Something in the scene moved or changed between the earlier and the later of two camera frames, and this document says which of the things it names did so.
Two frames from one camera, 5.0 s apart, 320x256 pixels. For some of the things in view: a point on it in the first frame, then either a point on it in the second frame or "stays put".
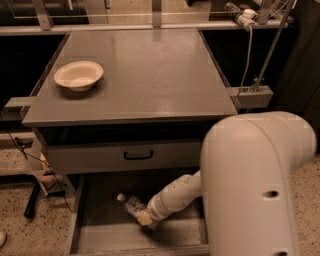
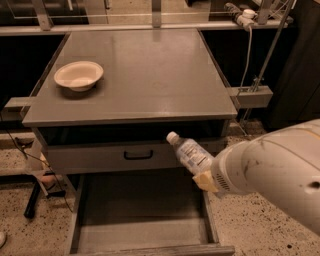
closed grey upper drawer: (123, 156) stays put
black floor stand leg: (30, 207) stays put
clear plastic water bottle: (135, 206) -> (193, 156)
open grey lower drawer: (99, 225) stays put
